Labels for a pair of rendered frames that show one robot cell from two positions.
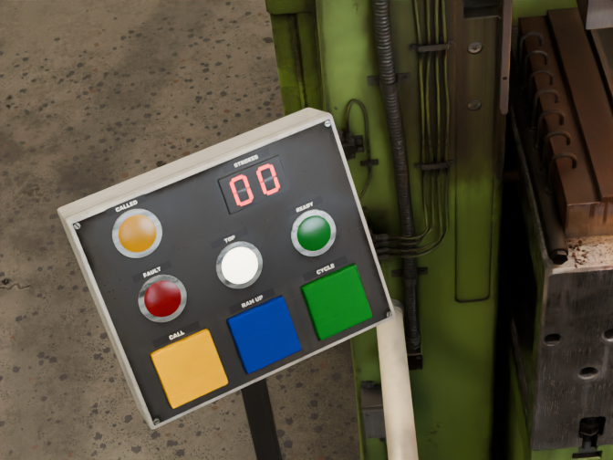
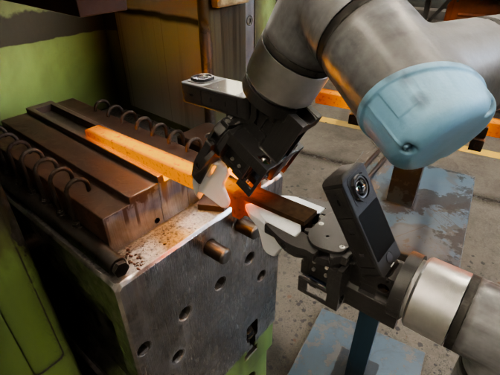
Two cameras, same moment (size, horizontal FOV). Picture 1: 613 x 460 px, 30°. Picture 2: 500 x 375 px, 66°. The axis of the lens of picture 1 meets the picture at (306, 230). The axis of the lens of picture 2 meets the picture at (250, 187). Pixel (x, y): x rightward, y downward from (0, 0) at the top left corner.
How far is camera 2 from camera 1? 1.03 m
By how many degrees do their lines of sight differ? 43
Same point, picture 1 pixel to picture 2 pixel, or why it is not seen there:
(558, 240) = (111, 254)
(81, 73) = not seen: outside the picture
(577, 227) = (120, 238)
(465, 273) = (33, 347)
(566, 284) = (137, 291)
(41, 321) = not seen: outside the picture
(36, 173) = not seen: outside the picture
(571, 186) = (96, 205)
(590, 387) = (183, 365)
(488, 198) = (20, 268)
